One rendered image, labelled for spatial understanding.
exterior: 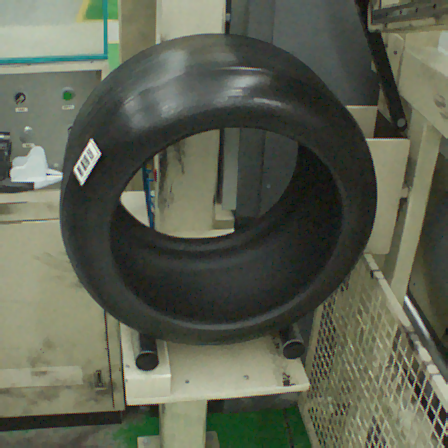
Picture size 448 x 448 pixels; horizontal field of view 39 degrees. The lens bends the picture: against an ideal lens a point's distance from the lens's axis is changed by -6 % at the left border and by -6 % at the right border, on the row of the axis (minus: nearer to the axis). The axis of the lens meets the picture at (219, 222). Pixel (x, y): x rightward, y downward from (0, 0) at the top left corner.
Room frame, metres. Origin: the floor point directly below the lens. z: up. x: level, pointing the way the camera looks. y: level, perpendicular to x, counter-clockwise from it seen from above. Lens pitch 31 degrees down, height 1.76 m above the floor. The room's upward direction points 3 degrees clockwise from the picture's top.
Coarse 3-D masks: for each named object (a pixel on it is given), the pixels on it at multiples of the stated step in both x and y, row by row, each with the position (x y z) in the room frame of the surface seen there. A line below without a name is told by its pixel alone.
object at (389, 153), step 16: (352, 112) 1.47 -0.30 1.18; (368, 112) 1.48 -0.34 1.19; (384, 112) 1.45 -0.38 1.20; (368, 128) 1.48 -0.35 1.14; (384, 128) 1.42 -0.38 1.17; (368, 144) 1.28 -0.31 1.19; (384, 144) 1.29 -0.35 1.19; (400, 144) 1.29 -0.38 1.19; (384, 160) 1.29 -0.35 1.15; (400, 160) 1.30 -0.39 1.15; (384, 176) 1.29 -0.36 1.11; (400, 176) 1.30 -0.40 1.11; (384, 192) 1.29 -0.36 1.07; (400, 192) 1.30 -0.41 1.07; (384, 208) 1.29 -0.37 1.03; (384, 224) 1.29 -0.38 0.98; (368, 240) 1.29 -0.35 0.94; (384, 240) 1.29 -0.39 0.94
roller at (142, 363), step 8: (136, 336) 0.95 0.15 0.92; (144, 336) 0.94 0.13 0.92; (136, 344) 0.93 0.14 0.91; (144, 344) 0.92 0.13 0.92; (152, 344) 0.93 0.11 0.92; (136, 352) 0.91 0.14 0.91; (144, 352) 0.90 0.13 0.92; (152, 352) 0.90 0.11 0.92; (136, 360) 0.89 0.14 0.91; (144, 360) 0.89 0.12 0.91; (152, 360) 0.89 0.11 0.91; (144, 368) 0.89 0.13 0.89; (152, 368) 0.89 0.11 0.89
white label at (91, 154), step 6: (90, 144) 0.91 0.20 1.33; (84, 150) 0.92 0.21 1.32; (90, 150) 0.90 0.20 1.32; (96, 150) 0.89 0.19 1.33; (84, 156) 0.91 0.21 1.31; (90, 156) 0.90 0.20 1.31; (96, 156) 0.89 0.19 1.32; (78, 162) 0.91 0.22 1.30; (84, 162) 0.90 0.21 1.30; (90, 162) 0.89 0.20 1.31; (78, 168) 0.90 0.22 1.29; (84, 168) 0.89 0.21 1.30; (90, 168) 0.88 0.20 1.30; (78, 174) 0.90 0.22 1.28; (84, 174) 0.89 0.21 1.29; (84, 180) 0.88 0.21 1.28
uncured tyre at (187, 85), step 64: (128, 64) 1.08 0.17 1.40; (192, 64) 0.98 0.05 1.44; (256, 64) 0.99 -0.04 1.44; (128, 128) 0.91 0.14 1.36; (192, 128) 0.91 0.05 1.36; (256, 128) 0.92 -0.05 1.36; (320, 128) 0.95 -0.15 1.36; (64, 192) 0.92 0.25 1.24; (320, 192) 1.21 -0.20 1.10; (128, 256) 1.13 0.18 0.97; (192, 256) 1.18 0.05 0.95; (256, 256) 1.19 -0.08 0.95; (320, 256) 1.10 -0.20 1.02; (128, 320) 0.90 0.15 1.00; (192, 320) 0.93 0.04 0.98; (256, 320) 0.94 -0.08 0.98
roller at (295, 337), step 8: (288, 328) 0.99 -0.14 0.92; (296, 328) 1.00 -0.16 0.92; (280, 336) 0.98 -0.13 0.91; (288, 336) 0.97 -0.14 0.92; (296, 336) 0.97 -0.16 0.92; (280, 344) 0.97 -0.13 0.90; (288, 344) 0.95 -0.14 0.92; (296, 344) 0.95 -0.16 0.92; (288, 352) 0.94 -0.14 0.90; (296, 352) 0.95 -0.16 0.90
